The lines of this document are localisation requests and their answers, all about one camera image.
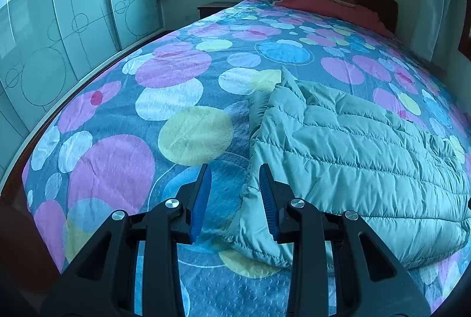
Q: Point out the glass sliding wardrobe doors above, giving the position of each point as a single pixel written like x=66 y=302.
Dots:
x=55 y=26

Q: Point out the red pillow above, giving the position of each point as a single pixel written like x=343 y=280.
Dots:
x=323 y=6

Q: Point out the light long curtain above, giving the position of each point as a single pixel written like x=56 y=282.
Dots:
x=436 y=4

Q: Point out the dark wooden nightstand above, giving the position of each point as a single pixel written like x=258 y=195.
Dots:
x=211 y=8

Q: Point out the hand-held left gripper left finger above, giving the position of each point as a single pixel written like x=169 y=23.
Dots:
x=200 y=199

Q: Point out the bed with circle-pattern cover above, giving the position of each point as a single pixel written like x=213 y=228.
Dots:
x=147 y=107

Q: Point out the light green quilted down jacket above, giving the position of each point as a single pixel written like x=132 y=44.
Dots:
x=349 y=162

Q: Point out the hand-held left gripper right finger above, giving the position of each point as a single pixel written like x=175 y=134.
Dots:
x=266 y=200

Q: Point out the large wooden framed window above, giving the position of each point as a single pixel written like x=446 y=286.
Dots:
x=465 y=41

